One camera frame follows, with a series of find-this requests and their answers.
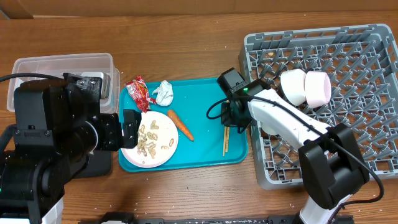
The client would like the wooden chopstick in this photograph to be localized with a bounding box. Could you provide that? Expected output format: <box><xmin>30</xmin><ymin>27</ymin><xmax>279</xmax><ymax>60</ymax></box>
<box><xmin>223</xmin><ymin>126</ymin><xmax>228</xmax><ymax>157</ymax></box>
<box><xmin>226</xmin><ymin>126</ymin><xmax>230</xmax><ymax>153</ymax></box>

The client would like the pile of peanuts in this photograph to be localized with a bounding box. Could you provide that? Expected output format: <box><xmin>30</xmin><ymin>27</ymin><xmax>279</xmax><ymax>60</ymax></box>
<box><xmin>137</xmin><ymin>120</ymin><xmax>175</xmax><ymax>159</ymax></box>

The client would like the white plate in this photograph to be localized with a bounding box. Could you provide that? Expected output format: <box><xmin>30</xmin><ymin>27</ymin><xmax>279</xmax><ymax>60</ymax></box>
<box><xmin>121</xmin><ymin>111</ymin><xmax>178</xmax><ymax>169</ymax></box>

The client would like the red snack wrapper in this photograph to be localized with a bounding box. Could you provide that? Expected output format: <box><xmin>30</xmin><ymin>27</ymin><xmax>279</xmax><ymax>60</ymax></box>
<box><xmin>126</xmin><ymin>76</ymin><xmax>156</xmax><ymax>113</ymax></box>

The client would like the white tissue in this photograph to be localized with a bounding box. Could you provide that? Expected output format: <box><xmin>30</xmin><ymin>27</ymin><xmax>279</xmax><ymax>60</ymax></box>
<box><xmin>152</xmin><ymin>80</ymin><xmax>174</xmax><ymax>106</ymax></box>

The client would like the orange carrot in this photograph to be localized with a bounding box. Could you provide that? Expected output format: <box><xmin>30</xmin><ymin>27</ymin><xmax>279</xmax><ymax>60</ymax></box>
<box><xmin>167</xmin><ymin>110</ymin><xmax>194</xmax><ymax>141</ymax></box>

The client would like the pink-rimmed white bowl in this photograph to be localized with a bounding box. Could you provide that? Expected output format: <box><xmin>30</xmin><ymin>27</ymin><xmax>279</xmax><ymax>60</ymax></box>
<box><xmin>304</xmin><ymin>71</ymin><xmax>331</xmax><ymax>108</ymax></box>

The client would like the white cup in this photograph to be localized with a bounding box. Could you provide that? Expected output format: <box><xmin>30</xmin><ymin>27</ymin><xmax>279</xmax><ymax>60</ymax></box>
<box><xmin>261</xmin><ymin>123</ymin><xmax>277</xmax><ymax>135</ymax></box>

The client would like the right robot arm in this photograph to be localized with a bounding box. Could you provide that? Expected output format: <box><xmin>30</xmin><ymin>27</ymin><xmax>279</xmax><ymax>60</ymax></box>
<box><xmin>217</xmin><ymin>77</ymin><xmax>370</xmax><ymax>223</ymax></box>

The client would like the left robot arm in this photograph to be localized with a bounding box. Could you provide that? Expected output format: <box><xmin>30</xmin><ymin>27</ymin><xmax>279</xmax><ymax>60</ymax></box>
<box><xmin>1</xmin><ymin>73</ymin><xmax>142</xmax><ymax>223</ymax></box>

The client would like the teal plastic tray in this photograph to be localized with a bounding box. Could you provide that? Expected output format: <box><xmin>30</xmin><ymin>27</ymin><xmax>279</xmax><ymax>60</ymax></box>
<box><xmin>119</xmin><ymin>78</ymin><xmax>248</xmax><ymax>173</ymax></box>

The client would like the black plastic tray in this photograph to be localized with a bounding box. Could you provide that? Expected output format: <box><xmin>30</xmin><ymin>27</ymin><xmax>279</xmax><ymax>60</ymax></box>
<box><xmin>70</xmin><ymin>151</ymin><xmax>113</xmax><ymax>179</ymax></box>

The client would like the clear plastic bin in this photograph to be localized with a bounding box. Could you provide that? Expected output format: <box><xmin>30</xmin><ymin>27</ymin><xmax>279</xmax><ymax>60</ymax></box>
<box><xmin>12</xmin><ymin>53</ymin><xmax>120</xmax><ymax>113</ymax></box>

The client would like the grey plastic dish rack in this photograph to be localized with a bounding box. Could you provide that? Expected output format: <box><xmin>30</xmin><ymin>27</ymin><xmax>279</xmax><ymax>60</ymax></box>
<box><xmin>239</xmin><ymin>24</ymin><xmax>397</xmax><ymax>179</ymax></box>

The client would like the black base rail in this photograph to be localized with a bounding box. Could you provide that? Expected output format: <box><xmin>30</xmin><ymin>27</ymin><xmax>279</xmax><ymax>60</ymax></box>
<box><xmin>78</xmin><ymin>212</ymin><xmax>295</xmax><ymax>224</ymax></box>

